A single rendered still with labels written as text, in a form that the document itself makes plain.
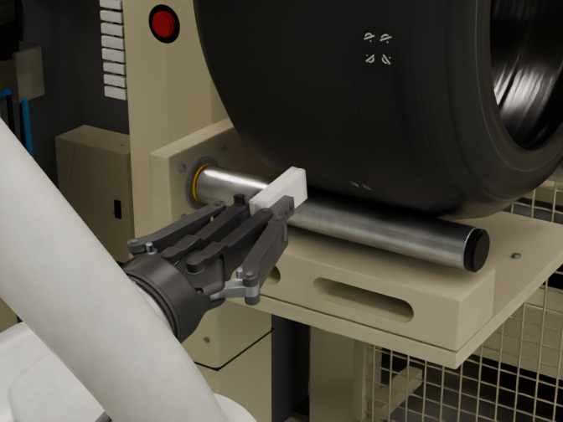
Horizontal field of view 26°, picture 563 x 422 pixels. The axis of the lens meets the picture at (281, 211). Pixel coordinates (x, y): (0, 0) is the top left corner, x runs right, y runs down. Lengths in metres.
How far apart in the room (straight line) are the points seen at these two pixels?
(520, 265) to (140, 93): 0.49
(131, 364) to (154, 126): 0.87
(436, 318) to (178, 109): 0.42
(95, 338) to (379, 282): 0.65
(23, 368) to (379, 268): 0.54
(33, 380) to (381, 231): 0.54
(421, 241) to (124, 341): 0.64
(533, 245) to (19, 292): 0.96
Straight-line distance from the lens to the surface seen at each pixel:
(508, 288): 1.38
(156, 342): 0.64
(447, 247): 1.22
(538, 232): 1.53
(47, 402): 0.80
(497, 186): 1.21
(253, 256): 0.96
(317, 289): 1.30
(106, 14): 1.50
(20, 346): 0.83
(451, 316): 1.22
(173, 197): 1.35
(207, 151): 1.39
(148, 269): 0.92
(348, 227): 1.27
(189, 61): 1.42
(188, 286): 0.92
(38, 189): 0.61
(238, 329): 1.58
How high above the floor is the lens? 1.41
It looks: 23 degrees down
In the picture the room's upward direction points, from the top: straight up
